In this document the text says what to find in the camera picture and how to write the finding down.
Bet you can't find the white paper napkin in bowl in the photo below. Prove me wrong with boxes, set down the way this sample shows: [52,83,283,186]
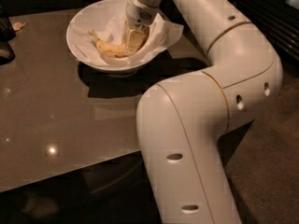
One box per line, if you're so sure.
[69,7,185,67]

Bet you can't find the dark slatted appliance in background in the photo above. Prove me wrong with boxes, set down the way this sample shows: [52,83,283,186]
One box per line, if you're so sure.
[230,0,299,60]

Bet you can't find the yellow banana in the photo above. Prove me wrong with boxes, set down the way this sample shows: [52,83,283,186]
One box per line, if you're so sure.
[88,29,150,59]

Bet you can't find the white ceramic bowl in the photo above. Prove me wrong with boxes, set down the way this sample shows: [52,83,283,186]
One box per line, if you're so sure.
[65,0,171,78]

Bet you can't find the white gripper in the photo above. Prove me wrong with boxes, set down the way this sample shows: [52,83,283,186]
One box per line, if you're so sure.
[125,0,160,54]

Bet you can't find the small crumpled scrap on table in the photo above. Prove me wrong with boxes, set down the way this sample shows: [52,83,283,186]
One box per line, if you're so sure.
[12,21,24,32]

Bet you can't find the dark object at table edge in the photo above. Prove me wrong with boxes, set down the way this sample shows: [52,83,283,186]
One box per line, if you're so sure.
[0,5,16,65]

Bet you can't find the pale slippers under table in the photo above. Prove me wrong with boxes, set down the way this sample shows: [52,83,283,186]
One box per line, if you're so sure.
[21,192,60,219]

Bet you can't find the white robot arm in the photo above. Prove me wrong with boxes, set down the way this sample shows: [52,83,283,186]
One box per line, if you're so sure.
[128,0,283,224]

